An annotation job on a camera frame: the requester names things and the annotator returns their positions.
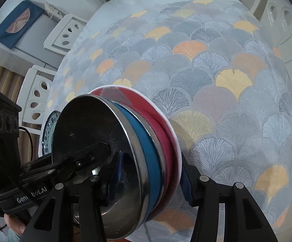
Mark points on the red steel bowl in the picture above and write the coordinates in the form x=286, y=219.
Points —
x=164, y=156

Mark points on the pink patterned bowl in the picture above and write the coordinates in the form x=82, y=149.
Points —
x=135, y=98

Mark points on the blue cloth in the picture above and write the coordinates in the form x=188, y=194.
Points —
x=12, y=30

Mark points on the white appliance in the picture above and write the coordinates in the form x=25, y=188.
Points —
x=32, y=48

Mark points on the blue patterned plate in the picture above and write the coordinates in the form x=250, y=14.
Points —
x=47, y=136

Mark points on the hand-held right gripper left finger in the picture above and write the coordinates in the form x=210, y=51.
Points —
x=115, y=179

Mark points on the person's left hand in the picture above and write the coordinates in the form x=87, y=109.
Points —
x=16, y=223

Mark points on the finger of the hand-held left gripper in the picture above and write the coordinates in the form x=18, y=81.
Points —
x=85, y=157

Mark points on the blue steel bowl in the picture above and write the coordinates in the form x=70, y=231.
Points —
x=90, y=121

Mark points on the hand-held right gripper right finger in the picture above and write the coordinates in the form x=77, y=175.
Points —
x=186, y=186

